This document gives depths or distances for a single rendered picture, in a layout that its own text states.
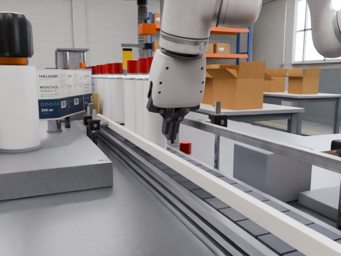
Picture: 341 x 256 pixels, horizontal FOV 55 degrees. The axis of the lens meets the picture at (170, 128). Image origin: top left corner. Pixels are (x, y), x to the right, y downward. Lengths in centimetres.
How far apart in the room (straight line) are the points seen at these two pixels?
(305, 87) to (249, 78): 254
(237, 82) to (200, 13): 207
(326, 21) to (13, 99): 80
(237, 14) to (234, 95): 210
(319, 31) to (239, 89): 167
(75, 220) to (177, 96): 27
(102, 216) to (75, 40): 802
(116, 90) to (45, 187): 46
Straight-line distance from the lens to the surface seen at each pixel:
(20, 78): 78
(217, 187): 42
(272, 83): 556
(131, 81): 84
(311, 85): 521
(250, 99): 269
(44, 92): 102
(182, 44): 55
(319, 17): 99
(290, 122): 293
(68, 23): 862
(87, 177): 66
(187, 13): 54
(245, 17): 55
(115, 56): 868
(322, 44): 101
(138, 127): 76
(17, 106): 78
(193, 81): 60
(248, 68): 265
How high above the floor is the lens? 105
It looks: 9 degrees down
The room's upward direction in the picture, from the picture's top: straight up
